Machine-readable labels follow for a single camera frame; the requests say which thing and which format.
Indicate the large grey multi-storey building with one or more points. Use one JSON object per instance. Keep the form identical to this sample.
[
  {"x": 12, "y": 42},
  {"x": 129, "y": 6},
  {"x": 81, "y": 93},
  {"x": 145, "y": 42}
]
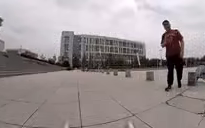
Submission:
[{"x": 100, "y": 48}]

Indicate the grey paved slab plaza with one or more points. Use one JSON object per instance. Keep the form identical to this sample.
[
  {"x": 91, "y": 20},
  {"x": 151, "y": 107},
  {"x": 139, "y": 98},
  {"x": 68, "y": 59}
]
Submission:
[{"x": 100, "y": 100}]

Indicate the row of stone bollards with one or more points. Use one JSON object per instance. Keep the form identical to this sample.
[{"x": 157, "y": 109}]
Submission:
[{"x": 150, "y": 76}]

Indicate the distant line of trees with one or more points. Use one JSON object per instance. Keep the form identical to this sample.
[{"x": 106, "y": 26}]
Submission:
[{"x": 154, "y": 62}]

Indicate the robot's own part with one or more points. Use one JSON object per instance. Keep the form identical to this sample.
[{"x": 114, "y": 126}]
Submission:
[
  {"x": 130, "y": 125},
  {"x": 66, "y": 125}
]

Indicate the person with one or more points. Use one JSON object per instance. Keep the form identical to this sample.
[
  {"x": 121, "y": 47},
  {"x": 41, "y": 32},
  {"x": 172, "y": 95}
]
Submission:
[{"x": 172, "y": 46}]

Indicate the wide grey stone steps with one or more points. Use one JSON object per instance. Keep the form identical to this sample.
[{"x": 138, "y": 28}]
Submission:
[{"x": 16, "y": 65}]

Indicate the vehicle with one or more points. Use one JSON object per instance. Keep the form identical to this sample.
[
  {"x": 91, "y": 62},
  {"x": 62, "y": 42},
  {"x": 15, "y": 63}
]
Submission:
[{"x": 203, "y": 71}]

